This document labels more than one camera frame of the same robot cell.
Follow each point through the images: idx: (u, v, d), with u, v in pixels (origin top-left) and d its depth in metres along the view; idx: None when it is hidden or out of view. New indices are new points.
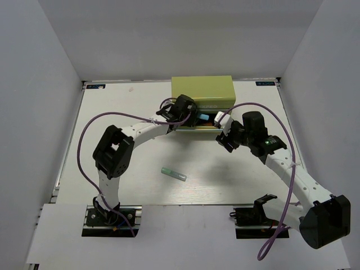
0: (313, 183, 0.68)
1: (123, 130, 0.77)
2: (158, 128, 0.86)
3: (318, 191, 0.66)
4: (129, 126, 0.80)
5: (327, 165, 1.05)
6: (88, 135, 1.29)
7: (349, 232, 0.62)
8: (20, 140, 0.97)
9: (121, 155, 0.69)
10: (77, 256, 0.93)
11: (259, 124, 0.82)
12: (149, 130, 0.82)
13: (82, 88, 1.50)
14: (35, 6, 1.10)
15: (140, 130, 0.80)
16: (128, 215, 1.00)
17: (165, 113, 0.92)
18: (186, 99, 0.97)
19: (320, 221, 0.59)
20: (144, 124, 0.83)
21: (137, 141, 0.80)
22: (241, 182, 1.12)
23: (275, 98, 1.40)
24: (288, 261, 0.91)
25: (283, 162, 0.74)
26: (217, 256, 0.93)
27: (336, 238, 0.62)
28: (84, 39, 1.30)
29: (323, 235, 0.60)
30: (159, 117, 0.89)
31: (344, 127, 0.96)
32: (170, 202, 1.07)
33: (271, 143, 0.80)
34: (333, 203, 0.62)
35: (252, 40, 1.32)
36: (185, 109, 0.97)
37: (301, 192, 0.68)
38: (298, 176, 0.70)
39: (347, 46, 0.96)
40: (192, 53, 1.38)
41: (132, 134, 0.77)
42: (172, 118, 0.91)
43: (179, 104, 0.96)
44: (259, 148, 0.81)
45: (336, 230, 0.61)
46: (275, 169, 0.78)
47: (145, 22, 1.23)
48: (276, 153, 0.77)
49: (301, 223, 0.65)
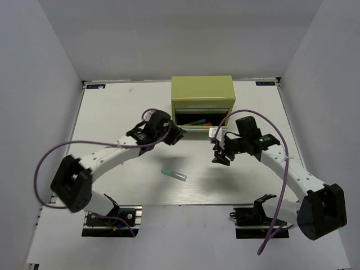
0: (306, 174, 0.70)
1: (82, 160, 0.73)
2: (126, 152, 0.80)
3: (311, 181, 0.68)
4: (89, 156, 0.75)
5: (327, 165, 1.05)
6: (88, 135, 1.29)
7: (345, 223, 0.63)
8: (20, 141, 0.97)
9: (79, 189, 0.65)
10: (77, 255, 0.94)
11: (252, 123, 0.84)
12: (113, 156, 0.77)
13: (82, 88, 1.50)
14: (35, 7, 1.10)
15: (104, 157, 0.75)
16: (128, 215, 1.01)
17: (136, 133, 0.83)
18: (163, 115, 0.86)
19: (316, 210, 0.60)
20: (108, 150, 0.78)
21: (103, 169, 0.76)
22: (241, 183, 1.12)
23: (275, 98, 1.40)
24: (288, 261, 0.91)
25: (277, 156, 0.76)
26: (217, 256, 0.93)
27: (333, 230, 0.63)
28: (83, 39, 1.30)
29: (321, 226, 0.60)
30: (127, 139, 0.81)
31: (345, 126, 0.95)
32: (170, 202, 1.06)
33: (266, 140, 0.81)
34: (328, 193, 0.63)
35: (252, 40, 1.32)
36: (161, 127, 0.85)
37: (295, 183, 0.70)
38: (292, 168, 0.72)
39: (347, 46, 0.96)
40: (192, 53, 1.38)
41: (91, 163, 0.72)
42: (145, 141, 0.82)
43: (153, 121, 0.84)
44: (255, 147, 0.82)
45: (333, 221, 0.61)
46: (270, 164, 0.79)
47: (144, 22, 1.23)
48: (270, 149, 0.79)
49: (300, 215, 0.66)
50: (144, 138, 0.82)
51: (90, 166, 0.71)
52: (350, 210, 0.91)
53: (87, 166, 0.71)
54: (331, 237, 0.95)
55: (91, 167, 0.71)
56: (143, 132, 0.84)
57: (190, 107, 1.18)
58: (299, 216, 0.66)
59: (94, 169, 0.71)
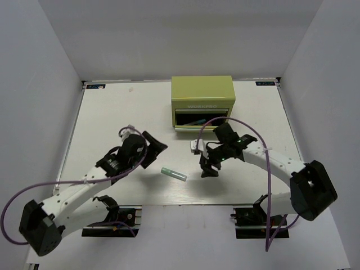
0: (286, 159, 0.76)
1: (45, 203, 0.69)
2: (95, 187, 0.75)
3: (292, 165, 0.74)
4: (53, 198, 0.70)
5: (327, 165, 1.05)
6: (88, 135, 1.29)
7: (337, 197, 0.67)
8: (20, 141, 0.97)
9: (41, 239, 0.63)
10: (77, 255, 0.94)
11: (228, 129, 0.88)
12: (80, 195, 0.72)
13: (82, 88, 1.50)
14: (35, 7, 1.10)
15: (68, 199, 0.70)
16: (128, 215, 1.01)
17: (107, 163, 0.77)
18: (136, 139, 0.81)
19: (304, 188, 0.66)
20: (74, 188, 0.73)
21: (70, 209, 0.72)
22: (241, 182, 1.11)
23: (275, 98, 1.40)
24: (288, 261, 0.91)
25: (257, 151, 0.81)
26: (217, 256, 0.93)
27: (328, 206, 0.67)
28: (83, 39, 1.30)
29: (314, 202, 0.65)
30: (97, 172, 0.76)
31: (345, 127, 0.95)
32: (170, 202, 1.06)
33: (243, 140, 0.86)
34: (311, 171, 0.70)
35: (252, 40, 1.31)
36: (135, 152, 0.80)
37: (279, 169, 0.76)
38: (273, 157, 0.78)
39: (347, 46, 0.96)
40: (192, 53, 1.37)
41: (55, 208, 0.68)
42: (117, 171, 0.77)
43: (126, 147, 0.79)
44: (237, 150, 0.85)
45: (324, 196, 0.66)
46: (253, 161, 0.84)
47: (144, 22, 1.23)
48: (250, 146, 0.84)
49: (294, 201, 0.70)
50: (117, 168, 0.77)
51: (52, 211, 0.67)
52: (349, 211, 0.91)
53: (49, 212, 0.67)
54: (331, 238, 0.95)
55: (54, 213, 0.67)
56: (114, 160, 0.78)
57: (189, 107, 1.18)
58: (293, 201, 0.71)
59: (57, 215, 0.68)
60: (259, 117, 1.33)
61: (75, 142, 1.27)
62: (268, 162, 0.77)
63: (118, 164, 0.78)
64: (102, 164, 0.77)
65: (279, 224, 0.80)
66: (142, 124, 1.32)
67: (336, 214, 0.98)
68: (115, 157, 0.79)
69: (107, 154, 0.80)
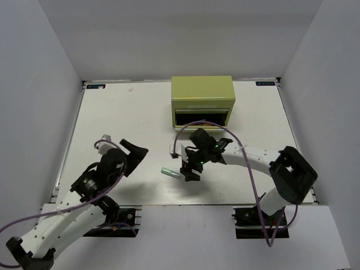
0: (262, 152, 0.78)
1: (26, 238, 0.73)
2: (72, 214, 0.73)
3: (268, 156, 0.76)
4: (31, 233, 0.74)
5: (327, 165, 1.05)
6: (88, 135, 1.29)
7: (318, 175, 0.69)
8: (20, 140, 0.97)
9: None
10: (77, 255, 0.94)
11: (203, 135, 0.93)
12: (55, 227, 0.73)
13: (82, 88, 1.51)
14: (35, 7, 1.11)
15: (44, 234, 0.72)
16: (128, 215, 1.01)
17: (82, 185, 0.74)
18: (114, 157, 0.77)
19: (282, 174, 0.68)
20: (49, 221, 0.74)
21: (51, 239, 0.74)
22: (240, 182, 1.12)
23: (275, 98, 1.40)
24: (288, 261, 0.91)
25: (235, 151, 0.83)
26: (217, 256, 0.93)
27: (311, 185, 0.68)
28: (83, 39, 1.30)
29: (295, 187, 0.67)
30: (72, 198, 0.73)
31: (345, 126, 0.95)
32: (168, 202, 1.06)
33: (220, 144, 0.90)
34: (287, 157, 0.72)
35: (252, 41, 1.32)
36: (115, 169, 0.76)
37: (257, 162, 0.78)
38: (250, 153, 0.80)
39: (347, 46, 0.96)
40: (192, 53, 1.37)
41: (32, 244, 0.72)
42: (96, 190, 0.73)
43: (104, 165, 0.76)
44: (216, 154, 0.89)
45: (306, 176, 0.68)
46: (234, 161, 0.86)
47: (144, 22, 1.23)
48: (227, 148, 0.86)
49: (280, 188, 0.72)
50: (95, 188, 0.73)
51: (31, 249, 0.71)
52: (349, 210, 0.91)
53: (27, 250, 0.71)
54: (331, 238, 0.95)
55: (32, 250, 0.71)
56: (91, 179, 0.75)
57: (190, 107, 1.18)
58: (280, 190, 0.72)
59: (36, 250, 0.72)
60: (259, 116, 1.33)
61: (75, 142, 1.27)
62: (247, 159, 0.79)
63: (95, 183, 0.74)
64: (77, 187, 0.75)
65: (277, 224, 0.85)
66: (142, 124, 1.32)
67: (336, 214, 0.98)
68: (91, 176, 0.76)
69: (84, 174, 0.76)
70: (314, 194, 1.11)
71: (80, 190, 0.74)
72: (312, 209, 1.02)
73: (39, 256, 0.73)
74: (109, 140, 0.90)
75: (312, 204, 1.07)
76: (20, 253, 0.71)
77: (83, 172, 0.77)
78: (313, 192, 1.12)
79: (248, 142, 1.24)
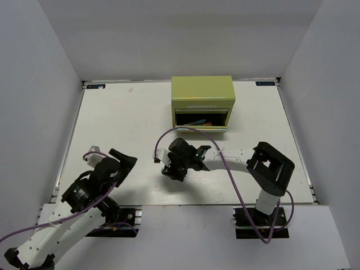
0: (238, 152, 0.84)
1: (22, 248, 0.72)
2: (63, 224, 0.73)
3: (244, 156, 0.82)
4: (26, 243, 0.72)
5: (327, 166, 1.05)
6: (88, 135, 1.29)
7: (293, 164, 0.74)
8: (21, 140, 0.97)
9: None
10: (77, 255, 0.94)
11: (184, 145, 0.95)
12: (49, 237, 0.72)
13: (82, 88, 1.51)
14: (35, 7, 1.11)
15: (39, 244, 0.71)
16: (128, 215, 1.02)
17: (73, 194, 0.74)
18: (107, 165, 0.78)
19: (261, 170, 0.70)
20: (43, 231, 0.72)
21: (48, 249, 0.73)
22: (241, 183, 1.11)
23: (275, 98, 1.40)
24: (288, 261, 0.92)
25: (214, 156, 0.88)
26: (217, 256, 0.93)
27: (289, 175, 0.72)
28: (83, 39, 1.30)
29: (276, 180, 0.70)
30: (63, 208, 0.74)
31: (345, 126, 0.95)
32: (170, 202, 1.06)
33: (200, 152, 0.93)
34: (263, 153, 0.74)
35: (252, 41, 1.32)
36: (108, 178, 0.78)
37: (235, 162, 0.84)
38: (227, 155, 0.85)
39: (347, 46, 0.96)
40: (192, 53, 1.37)
41: (28, 255, 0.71)
42: (88, 199, 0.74)
43: (97, 173, 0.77)
44: (198, 163, 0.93)
45: (283, 169, 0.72)
46: (216, 165, 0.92)
47: (144, 22, 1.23)
48: (207, 155, 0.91)
49: (263, 184, 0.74)
50: (86, 197, 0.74)
51: (27, 260, 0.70)
52: (349, 210, 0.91)
53: (24, 261, 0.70)
54: (330, 238, 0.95)
55: (28, 261, 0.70)
56: (81, 189, 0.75)
57: (190, 107, 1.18)
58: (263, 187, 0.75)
59: (32, 261, 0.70)
60: (259, 116, 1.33)
61: (75, 142, 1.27)
62: (225, 161, 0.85)
63: (87, 191, 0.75)
64: (68, 197, 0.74)
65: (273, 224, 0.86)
66: (142, 124, 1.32)
67: (336, 214, 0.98)
68: (82, 185, 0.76)
69: (74, 183, 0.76)
70: (314, 194, 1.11)
71: (70, 201, 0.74)
72: (312, 209, 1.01)
73: (36, 265, 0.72)
74: (98, 151, 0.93)
75: (312, 204, 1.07)
76: (17, 264, 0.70)
77: (75, 181, 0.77)
78: (313, 192, 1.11)
79: (248, 143, 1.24)
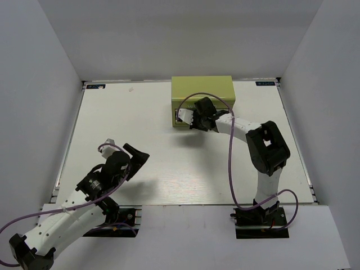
0: (246, 122, 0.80)
1: (29, 234, 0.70)
2: (76, 212, 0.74)
3: (251, 125, 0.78)
4: (35, 230, 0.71)
5: (327, 165, 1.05)
6: (89, 135, 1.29)
7: (289, 154, 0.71)
8: (21, 140, 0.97)
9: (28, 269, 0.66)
10: (78, 255, 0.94)
11: (207, 103, 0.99)
12: (61, 223, 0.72)
13: (82, 88, 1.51)
14: (35, 8, 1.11)
15: (49, 230, 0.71)
16: (128, 215, 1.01)
17: (88, 185, 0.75)
18: (118, 158, 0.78)
19: (256, 143, 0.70)
20: (55, 217, 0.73)
21: (55, 237, 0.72)
22: (242, 182, 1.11)
23: (275, 98, 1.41)
24: (287, 261, 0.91)
25: (225, 120, 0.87)
26: (217, 255, 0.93)
27: (280, 161, 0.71)
28: (83, 40, 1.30)
29: (267, 158, 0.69)
30: (77, 197, 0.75)
31: (345, 126, 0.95)
32: (170, 202, 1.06)
33: (219, 114, 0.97)
34: (268, 131, 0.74)
35: (252, 41, 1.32)
36: (119, 171, 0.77)
37: (241, 131, 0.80)
38: (237, 122, 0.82)
39: (347, 46, 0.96)
40: (192, 53, 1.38)
41: (37, 241, 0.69)
42: (100, 191, 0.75)
43: (109, 166, 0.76)
44: (211, 122, 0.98)
45: (279, 152, 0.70)
46: (225, 130, 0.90)
47: (144, 22, 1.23)
48: (221, 117, 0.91)
49: (253, 157, 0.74)
50: (100, 188, 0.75)
51: (35, 245, 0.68)
52: (349, 210, 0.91)
53: (31, 246, 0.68)
54: (330, 237, 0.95)
55: (36, 246, 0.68)
56: (96, 180, 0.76)
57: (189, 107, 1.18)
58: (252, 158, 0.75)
59: (40, 246, 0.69)
60: (259, 116, 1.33)
61: (75, 142, 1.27)
62: (233, 126, 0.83)
63: (100, 183, 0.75)
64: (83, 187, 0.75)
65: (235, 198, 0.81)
66: (142, 124, 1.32)
67: (336, 213, 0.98)
68: (97, 177, 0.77)
69: (89, 174, 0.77)
70: (314, 194, 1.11)
71: (85, 189, 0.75)
72: (312, 209, 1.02)
73: (41, 253, 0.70)
74: (112, 143, 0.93)
75: (312, 204, 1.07)
76: (22, 250, 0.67)
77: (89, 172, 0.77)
78: (313, 192, 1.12)
79: None
